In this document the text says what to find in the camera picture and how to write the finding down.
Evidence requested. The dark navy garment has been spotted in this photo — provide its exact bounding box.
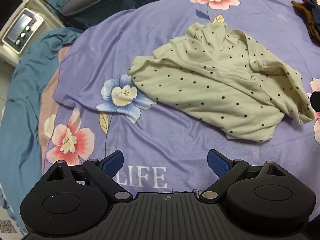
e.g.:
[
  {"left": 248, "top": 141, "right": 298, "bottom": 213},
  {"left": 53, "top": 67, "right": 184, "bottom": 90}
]
[{"left": 302, "top": 0, "right": 320, "bottom": 32}]

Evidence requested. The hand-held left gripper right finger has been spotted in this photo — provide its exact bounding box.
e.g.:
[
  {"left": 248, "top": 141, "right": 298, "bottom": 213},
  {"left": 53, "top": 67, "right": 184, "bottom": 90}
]
[{"left": 200, "top": 149, "right": 286, "bottom": 202}]

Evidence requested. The purple floral blanket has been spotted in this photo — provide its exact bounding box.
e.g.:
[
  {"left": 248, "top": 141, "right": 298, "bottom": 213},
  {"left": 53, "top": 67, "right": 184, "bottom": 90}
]
[{"left": 39, "top": 0, "right": 320, "bottom": 207}]

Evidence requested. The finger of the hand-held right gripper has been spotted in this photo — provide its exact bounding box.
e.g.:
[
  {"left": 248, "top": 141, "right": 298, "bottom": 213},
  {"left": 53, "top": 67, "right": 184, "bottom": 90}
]
[{"left": 310, "top": 91, "right": 320, "bottom": 112}]

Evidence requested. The cream polka dot shirt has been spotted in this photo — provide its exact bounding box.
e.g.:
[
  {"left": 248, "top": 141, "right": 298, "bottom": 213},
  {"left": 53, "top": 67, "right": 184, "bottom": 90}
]
[{"left": 127, "top": 22, "right": 316, "bottom": 144}]

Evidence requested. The black cable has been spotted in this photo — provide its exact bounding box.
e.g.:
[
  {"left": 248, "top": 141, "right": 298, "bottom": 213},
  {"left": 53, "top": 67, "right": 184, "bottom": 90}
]
[{"left": 35, "top": 0, "right": 75, "bottom": 28}]

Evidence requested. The square code sticker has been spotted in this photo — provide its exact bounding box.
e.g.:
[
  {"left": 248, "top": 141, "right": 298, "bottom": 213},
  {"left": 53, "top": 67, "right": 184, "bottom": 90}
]
[{"left": 0, "top": 219, "right": 13, "bottom": 234}]

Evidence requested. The white appliance with control panel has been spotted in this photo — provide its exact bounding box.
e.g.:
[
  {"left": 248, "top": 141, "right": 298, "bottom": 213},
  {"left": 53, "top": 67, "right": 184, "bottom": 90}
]
[{"left": 0, "top": 0, "right": 64, "bottom": 68}]

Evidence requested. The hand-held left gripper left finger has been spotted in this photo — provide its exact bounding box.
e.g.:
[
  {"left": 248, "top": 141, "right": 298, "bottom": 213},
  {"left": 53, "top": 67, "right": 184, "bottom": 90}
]
[{"left": 44, "top": 150, "right": 133, "bottom": 202}]

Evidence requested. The teal blue quilt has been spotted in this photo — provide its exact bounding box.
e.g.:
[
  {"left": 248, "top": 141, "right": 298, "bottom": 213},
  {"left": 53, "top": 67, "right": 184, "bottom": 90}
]
[{"left": 0, "top": 0, "right": 90, "bottom": 234}]

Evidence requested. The brown garment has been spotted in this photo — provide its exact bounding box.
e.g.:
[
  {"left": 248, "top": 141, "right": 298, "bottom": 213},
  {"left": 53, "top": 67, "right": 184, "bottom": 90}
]
[{"left": 291, "top": 0, "right": 320, "bottom": 43}]

